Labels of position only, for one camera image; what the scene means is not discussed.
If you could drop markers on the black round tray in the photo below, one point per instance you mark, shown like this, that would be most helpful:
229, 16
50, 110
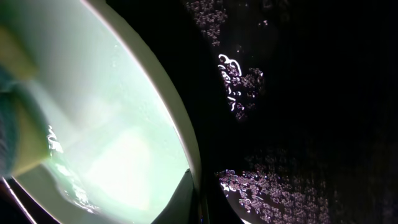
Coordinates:
293, 104

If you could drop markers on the green yellow sponge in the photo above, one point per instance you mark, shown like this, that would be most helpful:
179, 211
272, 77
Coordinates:
24, 130

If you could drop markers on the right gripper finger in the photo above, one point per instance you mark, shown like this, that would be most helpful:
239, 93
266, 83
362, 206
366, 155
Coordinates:
182, 208

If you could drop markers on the mint plate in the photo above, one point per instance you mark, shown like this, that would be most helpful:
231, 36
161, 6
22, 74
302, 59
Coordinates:
120, 137

